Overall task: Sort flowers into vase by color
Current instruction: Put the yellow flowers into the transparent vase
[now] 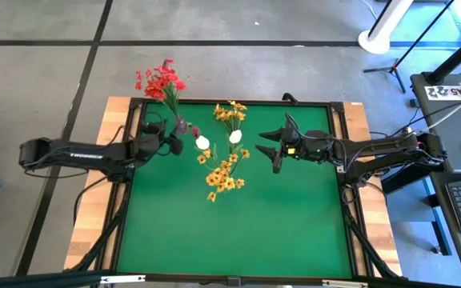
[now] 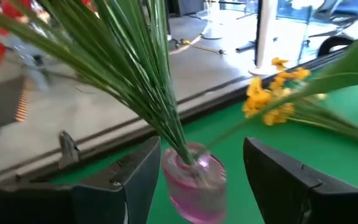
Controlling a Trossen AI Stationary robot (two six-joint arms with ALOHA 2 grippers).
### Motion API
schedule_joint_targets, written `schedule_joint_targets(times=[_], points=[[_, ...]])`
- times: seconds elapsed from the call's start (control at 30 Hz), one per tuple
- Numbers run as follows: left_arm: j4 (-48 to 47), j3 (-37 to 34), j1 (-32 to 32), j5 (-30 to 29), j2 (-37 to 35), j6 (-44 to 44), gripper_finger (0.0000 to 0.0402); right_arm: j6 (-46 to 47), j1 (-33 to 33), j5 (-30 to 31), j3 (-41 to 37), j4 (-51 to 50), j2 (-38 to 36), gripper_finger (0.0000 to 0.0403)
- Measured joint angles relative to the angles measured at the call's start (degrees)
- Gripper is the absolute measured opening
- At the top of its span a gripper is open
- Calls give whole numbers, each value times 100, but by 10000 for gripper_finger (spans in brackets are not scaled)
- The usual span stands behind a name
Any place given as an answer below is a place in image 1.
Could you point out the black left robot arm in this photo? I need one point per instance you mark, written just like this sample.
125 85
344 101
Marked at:
86 155

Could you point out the black aluminium rail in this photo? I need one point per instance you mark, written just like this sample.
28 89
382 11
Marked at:
34 279

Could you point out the green table mat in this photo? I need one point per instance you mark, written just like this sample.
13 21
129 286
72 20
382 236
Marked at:
254 224

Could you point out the black slanted stand post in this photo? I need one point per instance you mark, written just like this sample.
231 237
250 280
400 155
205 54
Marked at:
458 56

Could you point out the white round pole base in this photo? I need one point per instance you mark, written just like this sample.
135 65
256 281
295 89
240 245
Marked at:
378 38

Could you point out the black tripod stand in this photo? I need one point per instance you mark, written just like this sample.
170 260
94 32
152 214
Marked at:
394 70

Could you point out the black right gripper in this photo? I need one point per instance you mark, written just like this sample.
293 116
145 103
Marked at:
310 146

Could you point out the white power strip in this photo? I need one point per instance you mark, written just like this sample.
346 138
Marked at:
410 130

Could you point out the black metal table frame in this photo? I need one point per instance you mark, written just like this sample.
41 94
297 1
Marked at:
254 101

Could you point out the grey desk with label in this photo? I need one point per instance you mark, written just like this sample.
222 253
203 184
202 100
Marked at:
446 120

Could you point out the white artificial tulip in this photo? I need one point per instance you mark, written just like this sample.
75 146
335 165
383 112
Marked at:
202 142
235 137

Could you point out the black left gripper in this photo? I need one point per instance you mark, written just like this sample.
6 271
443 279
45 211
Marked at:
148 146

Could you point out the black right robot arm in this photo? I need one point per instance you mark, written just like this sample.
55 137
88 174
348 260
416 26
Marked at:
390 150

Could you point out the blue desk leg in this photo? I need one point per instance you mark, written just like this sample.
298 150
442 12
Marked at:
440 236

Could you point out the black diagonal frame strut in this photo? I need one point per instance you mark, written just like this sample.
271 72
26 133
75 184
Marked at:
102 236
366 244

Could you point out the grey desk with keyboard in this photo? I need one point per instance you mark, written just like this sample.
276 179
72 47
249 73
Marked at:
454 248

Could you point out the black frame hook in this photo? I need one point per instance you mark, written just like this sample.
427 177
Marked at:
290 97

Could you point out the black clamp block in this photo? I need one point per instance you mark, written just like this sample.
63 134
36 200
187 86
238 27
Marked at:
233 281

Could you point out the white paper label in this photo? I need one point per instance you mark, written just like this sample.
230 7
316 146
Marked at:
442 93

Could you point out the yellow artificial flower bunch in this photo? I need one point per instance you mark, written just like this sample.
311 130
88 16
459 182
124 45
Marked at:
230 116
220 178

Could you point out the silver metal bracket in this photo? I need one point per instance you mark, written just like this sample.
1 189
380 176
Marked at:
344 284
122 278

